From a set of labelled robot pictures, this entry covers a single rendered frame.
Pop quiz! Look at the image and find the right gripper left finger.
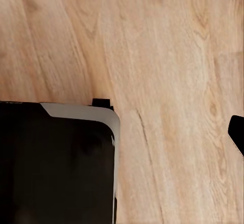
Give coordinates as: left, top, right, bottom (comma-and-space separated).
0, 115, 26, 176

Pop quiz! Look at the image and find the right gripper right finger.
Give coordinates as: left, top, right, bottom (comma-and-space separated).
228, 115, 244, 156

